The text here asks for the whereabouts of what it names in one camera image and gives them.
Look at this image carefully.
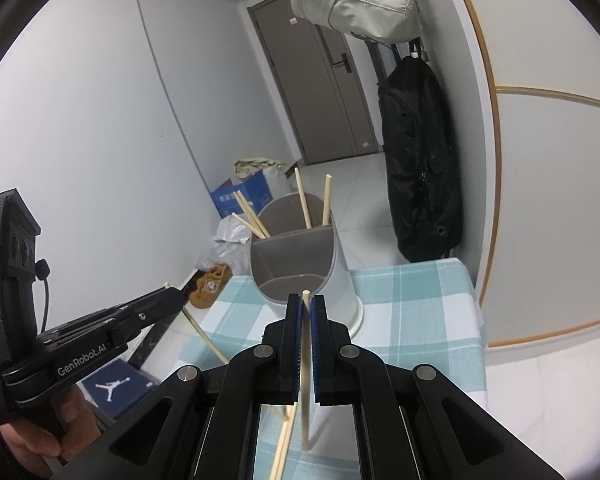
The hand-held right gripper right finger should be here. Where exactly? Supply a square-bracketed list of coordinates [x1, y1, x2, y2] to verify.
[309, 295, 566, 480]

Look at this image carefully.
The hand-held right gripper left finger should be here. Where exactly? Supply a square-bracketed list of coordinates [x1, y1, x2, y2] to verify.
[107, 294, 303, 480]

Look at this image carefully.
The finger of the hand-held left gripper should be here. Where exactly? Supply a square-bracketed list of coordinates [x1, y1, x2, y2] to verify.
[107, 287, 187, 344]

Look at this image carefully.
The white utensil holder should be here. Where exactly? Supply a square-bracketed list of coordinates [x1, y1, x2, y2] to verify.
[250, 192, 365, 338]

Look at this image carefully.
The pale wooden chopstick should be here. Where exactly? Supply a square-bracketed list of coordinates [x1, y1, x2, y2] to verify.
[270, 404, 298, 480]
[231, 213, 266, 240]
[294, 167, 312, 231]
[300, 290, 315, 453]
[321, 174, 332, 227]
[233, 191, 272, 239]
[164, 281, 290, 422]

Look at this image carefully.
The person's left hand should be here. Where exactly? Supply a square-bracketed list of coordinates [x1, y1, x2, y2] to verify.
[0, 387, 103, 478]

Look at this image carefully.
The brown suede shoe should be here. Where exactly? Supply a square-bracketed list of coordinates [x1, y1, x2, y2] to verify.
[207, 264, 233, 293]
[189, 280, 221, 307]

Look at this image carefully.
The blue shoebox with white figure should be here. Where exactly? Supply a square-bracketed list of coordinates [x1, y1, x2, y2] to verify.
[80, 360, 161, 418]

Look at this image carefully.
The grey plastic bag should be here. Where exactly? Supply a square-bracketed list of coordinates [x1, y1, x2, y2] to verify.
[195, 237, 253, 278]

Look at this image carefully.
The teal plaid tablecloth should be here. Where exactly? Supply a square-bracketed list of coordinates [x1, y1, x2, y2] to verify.
[200, 258, 491, 480]

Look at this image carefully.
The white plastic bag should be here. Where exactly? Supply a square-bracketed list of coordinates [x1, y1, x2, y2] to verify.
[212, 215, 253, 246]

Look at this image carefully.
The blue cardboard box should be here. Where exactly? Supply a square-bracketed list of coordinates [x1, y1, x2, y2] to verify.
[210, 169, 273, 221]

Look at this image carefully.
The white woven sack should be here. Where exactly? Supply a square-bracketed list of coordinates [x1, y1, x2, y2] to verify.
[265, 162, 301, 202]

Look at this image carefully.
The black backpack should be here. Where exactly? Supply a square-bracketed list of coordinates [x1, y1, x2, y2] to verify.
[377, 55, 465, 263]

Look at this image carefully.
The brown door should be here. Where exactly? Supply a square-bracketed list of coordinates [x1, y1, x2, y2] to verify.
[247, 0, 383, 166]

